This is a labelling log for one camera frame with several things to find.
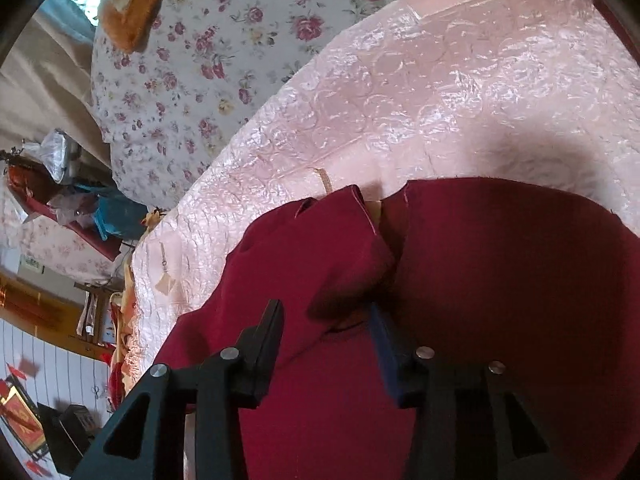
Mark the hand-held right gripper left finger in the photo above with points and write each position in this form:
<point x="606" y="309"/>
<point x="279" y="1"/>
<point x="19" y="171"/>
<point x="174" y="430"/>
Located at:
<point x="262" y="350"/>

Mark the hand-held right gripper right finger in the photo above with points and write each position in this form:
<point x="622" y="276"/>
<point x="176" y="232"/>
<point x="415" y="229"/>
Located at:
<point x="385" y="352"/>

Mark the dark red garment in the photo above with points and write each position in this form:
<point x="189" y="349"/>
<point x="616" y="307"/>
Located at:
<point x="500" y="285"/>

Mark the orange floral blanket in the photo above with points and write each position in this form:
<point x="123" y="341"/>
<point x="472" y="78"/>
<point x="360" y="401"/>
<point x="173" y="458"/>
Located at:
<point x="120" y="355"/>

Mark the wooden stool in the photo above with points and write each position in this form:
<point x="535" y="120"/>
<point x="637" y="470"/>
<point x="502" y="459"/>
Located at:
<point x="92" y="310"/>

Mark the blue bag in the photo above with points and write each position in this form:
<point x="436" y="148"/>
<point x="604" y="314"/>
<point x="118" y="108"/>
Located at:
<point x="117" y="212"/>

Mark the black box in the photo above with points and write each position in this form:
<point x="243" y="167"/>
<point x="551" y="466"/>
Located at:
<point x="67" y="432"/>

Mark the pale floral cloth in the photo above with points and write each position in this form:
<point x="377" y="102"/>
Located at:
<point x="45" y="247"/>

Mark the pink quilted bedspread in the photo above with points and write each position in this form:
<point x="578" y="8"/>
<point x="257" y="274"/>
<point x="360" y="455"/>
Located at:
<point x="400" y="110"/>

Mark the red and gold box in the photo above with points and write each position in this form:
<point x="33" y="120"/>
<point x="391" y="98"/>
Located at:
<point x="20" y="422"/>

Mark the red wooden table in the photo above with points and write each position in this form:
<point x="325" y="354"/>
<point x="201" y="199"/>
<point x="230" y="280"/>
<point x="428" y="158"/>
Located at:
<point x="55" y="205"/>

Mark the clear plastic bag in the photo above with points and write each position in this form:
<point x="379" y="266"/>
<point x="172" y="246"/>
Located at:
<point x="57" y="152"/>

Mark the floral rose quilt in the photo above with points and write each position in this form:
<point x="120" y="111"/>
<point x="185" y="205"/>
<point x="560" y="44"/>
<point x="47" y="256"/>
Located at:
<point x="210" y="70"/>

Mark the beige curtain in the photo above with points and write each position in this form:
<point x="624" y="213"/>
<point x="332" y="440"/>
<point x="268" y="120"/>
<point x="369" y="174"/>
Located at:
<point x="45" y="90"/>

